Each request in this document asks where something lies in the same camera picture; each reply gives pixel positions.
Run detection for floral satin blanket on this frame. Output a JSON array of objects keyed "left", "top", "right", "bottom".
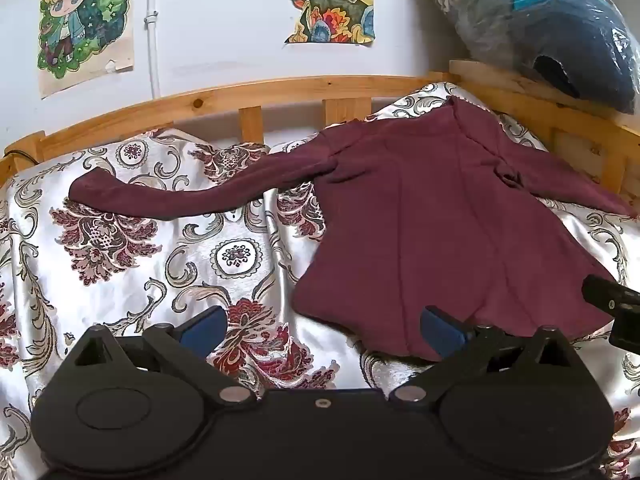
[{"left": 0, "top": 80, "right": 640, "bottom": 480}]

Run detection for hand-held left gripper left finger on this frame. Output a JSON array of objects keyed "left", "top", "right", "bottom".
[{"left": 72, "top": 306, "right": 259, "bottom": 406}]

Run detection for plastic bag of bedding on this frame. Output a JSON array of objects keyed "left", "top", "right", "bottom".
[{"left": 422, "top": 0, "right": 640, "bottom": 116}]

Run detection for maroon knit sweater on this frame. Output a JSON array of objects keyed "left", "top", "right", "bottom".
[{"left": 68, "top": 95, "right": 638, "bottom": 364}]

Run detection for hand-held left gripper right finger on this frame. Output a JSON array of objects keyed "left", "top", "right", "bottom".
[{"left": 389, "top": 306, "right": 575, "bottom": 406}]

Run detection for black cable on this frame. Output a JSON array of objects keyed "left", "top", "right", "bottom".
[{"left": 4, "top": 147, "right": 39, "bottom": 165}]

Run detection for white wall pipe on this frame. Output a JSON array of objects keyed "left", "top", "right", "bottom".
[{"left": 144, "top": 0, "right": 164, "bottom": 100}]

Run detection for colourful fantasy wall poster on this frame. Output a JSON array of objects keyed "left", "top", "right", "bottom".
[{"left": 271, "top": 0, "right": 377, "bottom": 47}]

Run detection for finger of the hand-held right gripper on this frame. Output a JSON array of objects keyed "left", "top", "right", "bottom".
[
  {"left": 609, "top": 309, "right": 640, "bottom": 349},
  {"left": 581, "top": 274, "right": 640, "bottom": 318}
]

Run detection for wooden bed frame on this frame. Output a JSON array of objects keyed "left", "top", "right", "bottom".
[{"left": 0, "top": 59, "right": 640, "bottom": 202}]

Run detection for cartoon character wall poster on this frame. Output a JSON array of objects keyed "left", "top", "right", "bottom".
[{"left": 37, "top": 0, "right": 136, "bottom": 100}]

